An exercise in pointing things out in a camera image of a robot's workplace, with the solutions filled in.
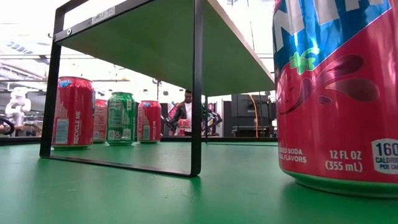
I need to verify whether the black equipment cabinet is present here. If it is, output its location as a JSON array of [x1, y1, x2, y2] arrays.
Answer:
[[223, 94, 277, 138]]

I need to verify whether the orange hanging cable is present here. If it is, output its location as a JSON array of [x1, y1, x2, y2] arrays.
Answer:
[[248, 94, 259, 138]]

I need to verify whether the wooden shelf with black frame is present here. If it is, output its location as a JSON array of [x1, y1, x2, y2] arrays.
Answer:
[[39, 0, 276, 178]]

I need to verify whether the black partition panel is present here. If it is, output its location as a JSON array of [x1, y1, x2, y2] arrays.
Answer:
[[160, 102, 171, 137]]

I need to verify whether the black looped hose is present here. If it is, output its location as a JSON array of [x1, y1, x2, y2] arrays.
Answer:
[[0, 117, 16, 136]]

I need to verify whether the red Fanta soda can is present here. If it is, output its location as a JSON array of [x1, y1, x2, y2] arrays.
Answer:
[[137, 100, 162, 144], [51, 76, 96, 151], [272, 0, 398, 199], [93, 98, 109, 144]]

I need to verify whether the green Sprite soda can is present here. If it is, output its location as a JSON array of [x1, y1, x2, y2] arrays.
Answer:
[[106, 91, 137, 147]]

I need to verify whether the person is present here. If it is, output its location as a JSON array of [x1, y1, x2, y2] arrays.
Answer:
[[169, 89, 194, 137]]

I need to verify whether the black metal rig frame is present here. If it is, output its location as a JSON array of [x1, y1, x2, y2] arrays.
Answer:
[[0, 135, 278, 147]]

